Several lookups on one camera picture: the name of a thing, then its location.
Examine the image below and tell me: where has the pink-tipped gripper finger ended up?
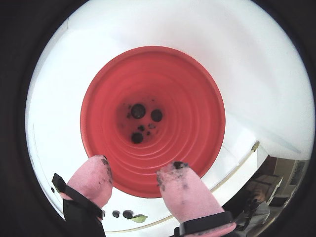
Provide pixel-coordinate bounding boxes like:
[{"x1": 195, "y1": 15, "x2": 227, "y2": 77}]
[
  {"x1": 156, "y1": 161, "x2": 243, "y2": 237},
  {"x1": 51, "y1": 155, "x2": 114, "y2": 237}
]

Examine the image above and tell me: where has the large dusty blueberry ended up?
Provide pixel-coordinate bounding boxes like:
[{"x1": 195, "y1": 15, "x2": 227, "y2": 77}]
[{"x1": 130, "y1": 103, "x2": 146, "y2": 119}]

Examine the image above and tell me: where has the green dried leaf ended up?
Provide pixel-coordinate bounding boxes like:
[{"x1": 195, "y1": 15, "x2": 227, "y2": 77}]
[{"x1": 130, "y1": 214, "x2": 148, "y2": 223}]

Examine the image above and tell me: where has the seated person in background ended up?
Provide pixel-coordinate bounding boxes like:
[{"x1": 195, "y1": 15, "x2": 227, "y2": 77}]
[{"x1": 243, "y1": 182, "x2": 272, "y2": 232}]

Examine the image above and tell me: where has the red collapsible silicone funnel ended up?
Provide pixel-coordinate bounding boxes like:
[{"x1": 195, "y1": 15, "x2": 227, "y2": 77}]
[{"x1": 80, "y1": 46, "x2": 226, "y2": 199}]

